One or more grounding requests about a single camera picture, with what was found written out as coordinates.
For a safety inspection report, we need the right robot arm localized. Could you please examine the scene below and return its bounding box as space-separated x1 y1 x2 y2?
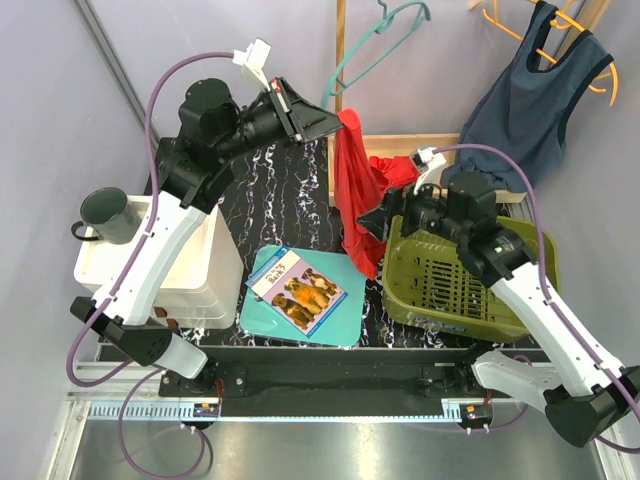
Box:
357 173 639 447

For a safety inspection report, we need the navy blue tank top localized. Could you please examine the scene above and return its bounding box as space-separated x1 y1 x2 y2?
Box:
459 1 613 186

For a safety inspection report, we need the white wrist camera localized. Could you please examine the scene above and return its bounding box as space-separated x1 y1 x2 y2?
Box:
409 146 447 195
232 38 271 92

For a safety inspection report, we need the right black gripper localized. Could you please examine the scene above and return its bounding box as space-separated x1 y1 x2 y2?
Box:
355 171 468 244

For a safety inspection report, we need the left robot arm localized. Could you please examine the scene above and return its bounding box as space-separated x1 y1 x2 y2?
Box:
70 78 342 396

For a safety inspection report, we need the olive green plastic basket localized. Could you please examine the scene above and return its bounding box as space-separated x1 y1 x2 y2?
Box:
382 216 529 343

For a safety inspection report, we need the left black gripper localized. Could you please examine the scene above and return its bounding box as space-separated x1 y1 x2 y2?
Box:
216 76 348 163

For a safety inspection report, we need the dog picture book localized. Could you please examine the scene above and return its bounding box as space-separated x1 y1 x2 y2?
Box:
246 247 348 339

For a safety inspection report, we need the wooden clothes rack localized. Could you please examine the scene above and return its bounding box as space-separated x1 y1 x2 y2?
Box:
327 0 620 207

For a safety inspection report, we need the red tank top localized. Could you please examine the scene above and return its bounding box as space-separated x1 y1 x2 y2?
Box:
334 109 419 280

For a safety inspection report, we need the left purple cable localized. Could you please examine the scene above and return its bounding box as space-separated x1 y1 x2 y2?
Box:
65 52 246 476

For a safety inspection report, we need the dark green metal mug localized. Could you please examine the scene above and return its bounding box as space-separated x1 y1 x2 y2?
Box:
70 187 142 245

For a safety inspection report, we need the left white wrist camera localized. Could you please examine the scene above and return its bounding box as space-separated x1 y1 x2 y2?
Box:
232 38 271 92

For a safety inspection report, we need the aluminium rail frame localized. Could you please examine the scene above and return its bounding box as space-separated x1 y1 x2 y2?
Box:
53 380 639 479

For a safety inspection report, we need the teal cutting mat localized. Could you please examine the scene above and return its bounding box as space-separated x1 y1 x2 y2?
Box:
239 248 365 347

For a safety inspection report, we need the white plastic storage box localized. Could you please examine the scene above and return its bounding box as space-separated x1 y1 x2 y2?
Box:
105 192 243 329

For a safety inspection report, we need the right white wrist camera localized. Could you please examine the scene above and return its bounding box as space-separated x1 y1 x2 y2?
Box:
409 146 447 195

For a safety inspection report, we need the orange hanger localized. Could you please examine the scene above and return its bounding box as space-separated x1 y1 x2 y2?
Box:
468 0 621 107

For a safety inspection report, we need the teal wire hanger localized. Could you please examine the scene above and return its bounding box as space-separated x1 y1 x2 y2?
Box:
320 0 432 109

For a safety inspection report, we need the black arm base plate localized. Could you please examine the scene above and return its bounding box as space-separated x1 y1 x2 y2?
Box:
159 346 486 421

